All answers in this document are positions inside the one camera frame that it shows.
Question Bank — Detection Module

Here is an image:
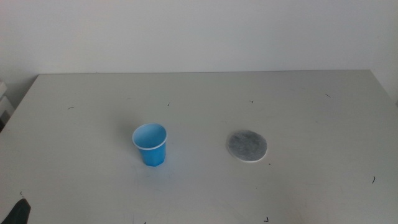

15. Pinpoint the blue plastic cup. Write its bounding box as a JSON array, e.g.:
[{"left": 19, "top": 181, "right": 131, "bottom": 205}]
[{"left": 131, "top": 123, "right": 168, "bottom": 167}]

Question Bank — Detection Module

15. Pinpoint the round grey cup mat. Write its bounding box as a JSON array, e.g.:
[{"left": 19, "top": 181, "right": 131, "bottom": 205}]
[{"left": 226, "top": 129, "right": 268, "bottom": 163}]

